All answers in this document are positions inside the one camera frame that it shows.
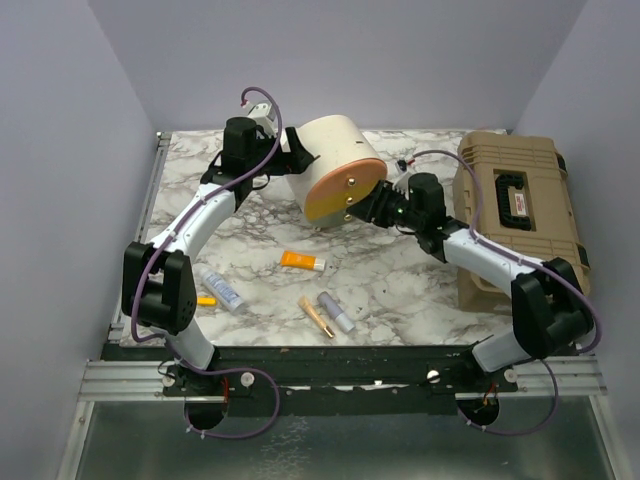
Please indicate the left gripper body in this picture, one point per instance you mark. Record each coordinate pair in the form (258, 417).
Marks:
(290, 162)

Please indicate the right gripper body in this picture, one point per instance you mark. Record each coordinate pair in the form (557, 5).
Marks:
(395, 208)

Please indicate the peach top drawer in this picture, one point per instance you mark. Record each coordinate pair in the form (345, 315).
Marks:
(362, 172)

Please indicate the grey bottom drawer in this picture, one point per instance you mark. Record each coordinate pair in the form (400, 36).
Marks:
(332, 220)

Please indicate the cream round drawer organizer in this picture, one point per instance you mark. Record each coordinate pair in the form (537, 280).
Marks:
(338, 141)

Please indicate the yellow drawer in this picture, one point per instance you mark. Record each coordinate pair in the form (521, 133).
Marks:
(325, 200)

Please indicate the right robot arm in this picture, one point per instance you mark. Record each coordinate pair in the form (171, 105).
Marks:
(549, 309)

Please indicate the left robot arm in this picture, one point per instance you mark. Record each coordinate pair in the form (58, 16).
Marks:
(158, 286)

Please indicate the orange sunscreen tube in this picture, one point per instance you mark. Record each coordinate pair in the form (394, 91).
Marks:
(302, 261)

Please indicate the beige gold concealer tube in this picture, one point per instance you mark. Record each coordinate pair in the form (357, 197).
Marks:
(306, 305)

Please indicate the lavender white bottle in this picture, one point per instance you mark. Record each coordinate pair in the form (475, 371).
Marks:
(336, 312)

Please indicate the tan plastic tool case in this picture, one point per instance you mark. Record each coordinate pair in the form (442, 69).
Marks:
(525, 201)

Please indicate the white blue tube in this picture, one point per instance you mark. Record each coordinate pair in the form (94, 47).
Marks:
(222, 290)

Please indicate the yellow mascara tube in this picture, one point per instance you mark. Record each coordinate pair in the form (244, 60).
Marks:
(206, 301)

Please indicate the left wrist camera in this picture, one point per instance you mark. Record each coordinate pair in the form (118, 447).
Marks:
(263, 114)

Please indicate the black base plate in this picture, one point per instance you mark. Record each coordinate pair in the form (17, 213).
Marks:
(327, 381)

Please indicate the aluminium rail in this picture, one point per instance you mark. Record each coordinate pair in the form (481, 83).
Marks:
(141, 381)

